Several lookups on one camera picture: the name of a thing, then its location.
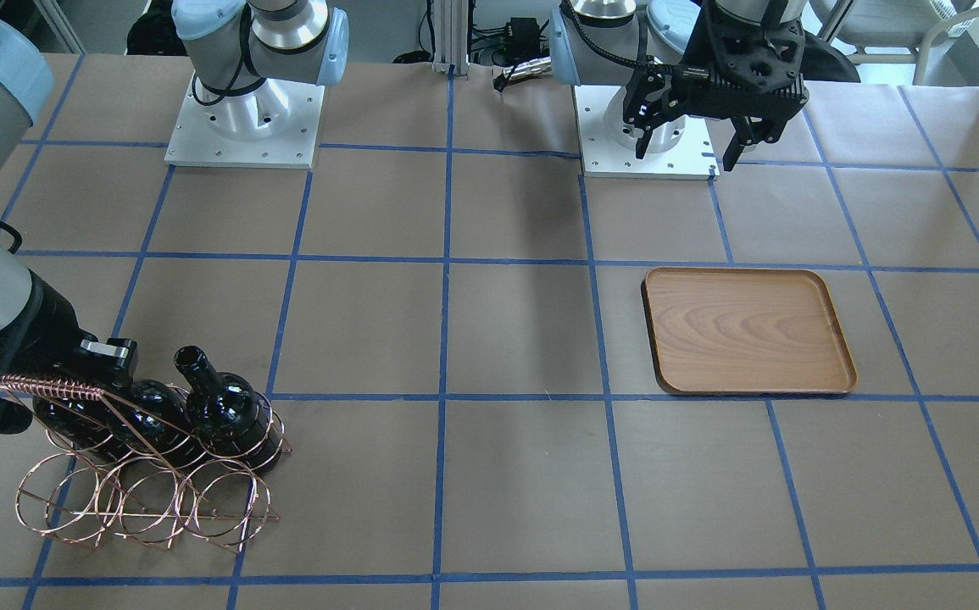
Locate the dark wine bottle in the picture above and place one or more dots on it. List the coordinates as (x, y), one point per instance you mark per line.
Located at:
(160, 428)
(86, 424)
(230, 418)

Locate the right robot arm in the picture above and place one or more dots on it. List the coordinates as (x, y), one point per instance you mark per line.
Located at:
(228, 42)

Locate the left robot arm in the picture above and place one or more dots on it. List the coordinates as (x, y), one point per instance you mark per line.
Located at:
(677, 89)

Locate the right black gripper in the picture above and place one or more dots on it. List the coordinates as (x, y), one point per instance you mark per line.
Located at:
(50, 324)

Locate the black power adapter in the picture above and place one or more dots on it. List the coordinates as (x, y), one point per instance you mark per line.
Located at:
(521, 32)

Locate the copper wire wine basket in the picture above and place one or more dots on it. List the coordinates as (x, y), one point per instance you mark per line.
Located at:
(79, 499)

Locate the white chair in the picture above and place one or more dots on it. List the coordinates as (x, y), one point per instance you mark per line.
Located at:
(893, 32)

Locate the aluminium frame post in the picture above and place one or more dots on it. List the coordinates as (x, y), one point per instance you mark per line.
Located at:
(450, 37)

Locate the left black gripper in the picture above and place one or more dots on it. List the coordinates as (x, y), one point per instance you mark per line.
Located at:
(647, 99)

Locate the wooden tray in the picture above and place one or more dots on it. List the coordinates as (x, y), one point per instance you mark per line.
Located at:
(738, 331)

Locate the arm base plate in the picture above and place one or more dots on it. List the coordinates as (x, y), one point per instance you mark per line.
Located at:
(272, 126)
(678, 150)

